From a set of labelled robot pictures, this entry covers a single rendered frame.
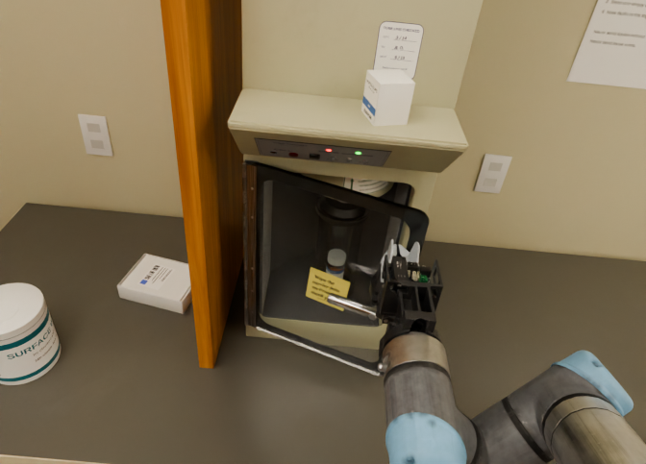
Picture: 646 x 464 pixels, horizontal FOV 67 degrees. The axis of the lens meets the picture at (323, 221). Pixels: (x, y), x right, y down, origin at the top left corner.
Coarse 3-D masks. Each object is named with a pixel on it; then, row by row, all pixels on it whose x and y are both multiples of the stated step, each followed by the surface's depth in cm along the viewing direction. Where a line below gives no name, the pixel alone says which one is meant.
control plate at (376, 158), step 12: (264, 144) 71; (276, 144) 70; (288, 144) 70; (300, 144) 69; (312, 144) 68; (276, 156) 76; (288, 156) 76; (300, 156) 75; (324, 156) 74; (336, 156) 73; (348, 156) 73; (360, 156) 72; (372, 156) 71; (384, 156) 71
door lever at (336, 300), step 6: (330, 294) 83; (336, 294) 83; (330, 300) 83; (336, 300) 82; (342, 300) 82; (348, 300) 82; (342, 306) 82; (348, 306) 82; (354, 306) 81; (360, 306) 81; (366, 306) 81; (372, 306) 82; (360, 312) 81; (366, 312) 81; (372, 312) 81; (372, 318) 81
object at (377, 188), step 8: (312, 176) 88; (320, 176) 87; (328, 176) 86; (336, 184) 86; (344, 184) 86; (352, 184) 86; (360, 184) 86; (368, 184) 86; (376, 184) 87; (384, 184) 88; (392, 184) 91; (368, 192) 87; (376, 192) 88; (384, 192) 89
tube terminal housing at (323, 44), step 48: (288, 0) 66; (336, 0) 66; (384, 0) 65; (432, 0) 65; (480, 0) 65; (288, 48) 70; (336, 48) 69; (432, 48) 69; (336, 96) 74; (432, 96) 73; (432, 192) 83
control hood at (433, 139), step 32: (256, 96) 71; (288, 96) 72; (320, 96) 73; (256, 128) 65; (288, 128) 65; (320, 128) 65; (352, 128) 66; (384, 128) 67; (416, 128) 67; (448, 128) 68; (320, 160) 77; (416, 160) 72; (448, 160) 71
